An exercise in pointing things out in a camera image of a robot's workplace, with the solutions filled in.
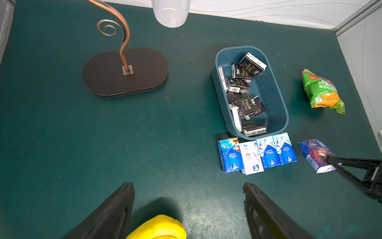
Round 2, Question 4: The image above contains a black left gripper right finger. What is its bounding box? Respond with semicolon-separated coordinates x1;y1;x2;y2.
243;182;314;239

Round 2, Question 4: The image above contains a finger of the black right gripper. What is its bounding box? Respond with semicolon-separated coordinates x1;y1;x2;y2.
325;155;382;203

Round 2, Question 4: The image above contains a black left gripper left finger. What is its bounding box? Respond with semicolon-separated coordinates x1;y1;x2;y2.
63;182;135;239

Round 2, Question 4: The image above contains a white blue tissue pack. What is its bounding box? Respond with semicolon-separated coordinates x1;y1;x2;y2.
239;140;264;175

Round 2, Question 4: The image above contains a red blue tissue pack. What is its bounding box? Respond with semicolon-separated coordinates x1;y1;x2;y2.
298;139;336;174

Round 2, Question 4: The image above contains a light blue tissue pack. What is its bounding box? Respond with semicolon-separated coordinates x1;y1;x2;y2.
273;132;297;165
257;136;281;169

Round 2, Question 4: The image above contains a dark blue tissue pack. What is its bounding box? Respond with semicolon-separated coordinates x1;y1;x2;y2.
217;138;244;173

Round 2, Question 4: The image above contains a teal storage box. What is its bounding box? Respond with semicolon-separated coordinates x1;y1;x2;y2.
212;46;289;140

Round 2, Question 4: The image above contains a yellow banana bunch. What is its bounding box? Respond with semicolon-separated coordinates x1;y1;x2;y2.
126;215;187;239

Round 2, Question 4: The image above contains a black tissue pack bottom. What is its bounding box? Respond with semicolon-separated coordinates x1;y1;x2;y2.
242;124;267;137

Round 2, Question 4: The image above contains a green snack bag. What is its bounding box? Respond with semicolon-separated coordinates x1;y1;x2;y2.
302;69;345;114

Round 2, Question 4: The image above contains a copper glass rack stand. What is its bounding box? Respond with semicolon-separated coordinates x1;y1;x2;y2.
82;1;169;98

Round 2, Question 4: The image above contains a black tissue pack top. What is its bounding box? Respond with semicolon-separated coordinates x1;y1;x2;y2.
239;53;267;77

